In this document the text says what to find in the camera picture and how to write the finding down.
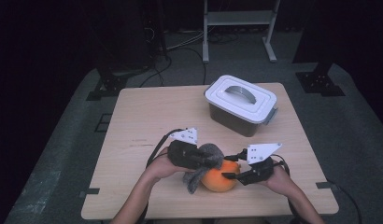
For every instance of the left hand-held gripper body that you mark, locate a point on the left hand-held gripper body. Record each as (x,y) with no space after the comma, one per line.
(188,136)

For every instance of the grey knitted cloth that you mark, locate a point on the grey knitted cloth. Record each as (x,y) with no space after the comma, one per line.
(211,154)

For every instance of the person's right hand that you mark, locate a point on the person's right hand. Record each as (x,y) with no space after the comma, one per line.
(280,183)

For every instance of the white metal stand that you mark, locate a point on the white metal stand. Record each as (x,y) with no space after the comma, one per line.
(236,17)

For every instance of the black tape strip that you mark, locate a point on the black tape strip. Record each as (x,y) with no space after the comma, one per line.
(325,185)
(91,191)

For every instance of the person's left hand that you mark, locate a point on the person's left hand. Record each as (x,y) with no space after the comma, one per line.
(161,171)

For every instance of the orange plush toy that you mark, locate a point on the orange plush toy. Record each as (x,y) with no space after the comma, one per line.
(219,182)

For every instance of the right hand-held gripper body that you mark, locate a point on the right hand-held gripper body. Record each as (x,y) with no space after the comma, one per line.
(259,152)

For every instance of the brown transparent storage box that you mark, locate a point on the brown transparent storage box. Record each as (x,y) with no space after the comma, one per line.
(230,123)

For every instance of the black tape square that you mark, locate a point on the black tape square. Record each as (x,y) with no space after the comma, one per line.
(103,123)

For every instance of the black stand base with post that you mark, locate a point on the black stand base with post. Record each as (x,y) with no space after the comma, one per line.
(319,82)

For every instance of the black stand base with braces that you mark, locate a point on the black stand base with braces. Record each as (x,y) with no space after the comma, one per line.
(111,84)

